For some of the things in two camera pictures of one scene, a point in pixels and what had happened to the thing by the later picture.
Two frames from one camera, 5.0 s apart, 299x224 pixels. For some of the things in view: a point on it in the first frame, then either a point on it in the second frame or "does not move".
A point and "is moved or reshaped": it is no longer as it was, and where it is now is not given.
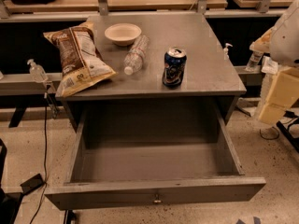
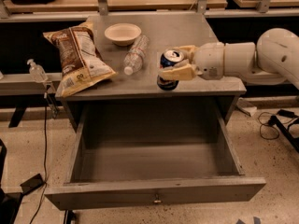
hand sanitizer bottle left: x=37 y=72 does not move
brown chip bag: x=82 y=62 does not move
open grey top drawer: x=152 y=156 does not move
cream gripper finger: x=283 y=94 to x=181 y=72
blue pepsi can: x=174 y=67 is moved or reshaped
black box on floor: x=32 y=184 does not move
